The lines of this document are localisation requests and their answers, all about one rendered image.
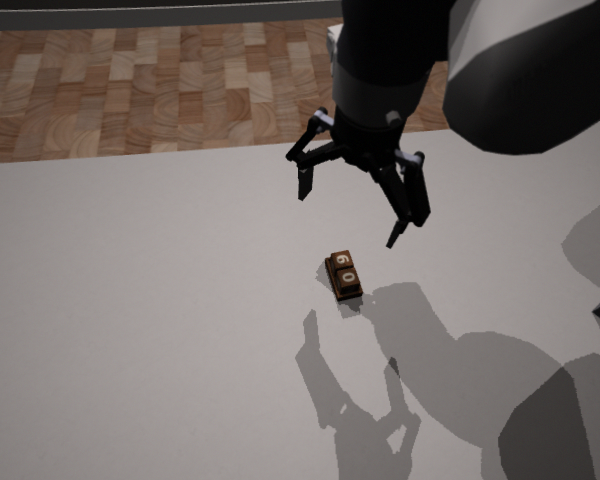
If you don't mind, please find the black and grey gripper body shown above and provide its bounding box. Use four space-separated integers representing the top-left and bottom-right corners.
330 104 407 173

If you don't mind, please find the brown wooden cube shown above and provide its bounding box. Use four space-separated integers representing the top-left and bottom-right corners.
330 250 354 277
335 268 361 295

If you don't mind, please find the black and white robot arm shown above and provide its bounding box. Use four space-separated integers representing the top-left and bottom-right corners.
326 0 600 156

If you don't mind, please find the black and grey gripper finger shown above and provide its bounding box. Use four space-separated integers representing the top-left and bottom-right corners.
285 107 353 201
360 149 431 249

